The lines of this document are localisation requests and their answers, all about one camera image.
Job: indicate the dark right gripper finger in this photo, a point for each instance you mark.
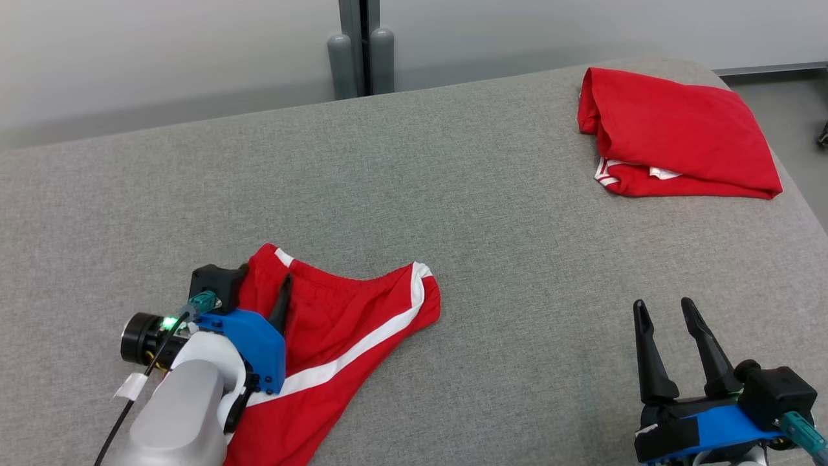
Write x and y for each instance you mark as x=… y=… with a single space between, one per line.
x=652 y=369
x=715 y=366

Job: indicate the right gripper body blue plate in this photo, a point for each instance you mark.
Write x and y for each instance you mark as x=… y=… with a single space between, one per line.
x=718 y=424

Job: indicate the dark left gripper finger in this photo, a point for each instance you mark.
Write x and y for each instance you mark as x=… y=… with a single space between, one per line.
x=283 y=307

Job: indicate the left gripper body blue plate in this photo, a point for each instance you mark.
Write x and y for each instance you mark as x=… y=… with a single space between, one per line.
x=259 y=343

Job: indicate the red shorts with white stripe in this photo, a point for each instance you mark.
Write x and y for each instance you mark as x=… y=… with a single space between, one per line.
x=349 y=317

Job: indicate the red shirt with white stripes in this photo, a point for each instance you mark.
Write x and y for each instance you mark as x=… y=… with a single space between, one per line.
x=679 y=129

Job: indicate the black left wrist cylinder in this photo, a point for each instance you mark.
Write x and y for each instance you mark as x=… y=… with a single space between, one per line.
x=139 y=336

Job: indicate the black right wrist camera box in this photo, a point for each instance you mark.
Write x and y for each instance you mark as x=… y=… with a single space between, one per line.
x=776 y=395

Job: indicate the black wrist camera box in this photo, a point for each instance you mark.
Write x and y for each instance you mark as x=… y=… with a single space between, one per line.
x=776 y=395
x=213 y=285

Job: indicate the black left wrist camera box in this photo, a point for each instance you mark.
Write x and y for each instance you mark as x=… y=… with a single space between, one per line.
x=213 y=285

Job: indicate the grey rounded post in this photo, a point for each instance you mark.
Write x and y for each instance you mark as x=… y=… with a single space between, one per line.
x=383 y=61
x=341 y=68

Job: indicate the grey vertical frame strip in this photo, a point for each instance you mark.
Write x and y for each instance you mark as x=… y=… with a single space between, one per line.
x=349 y=13

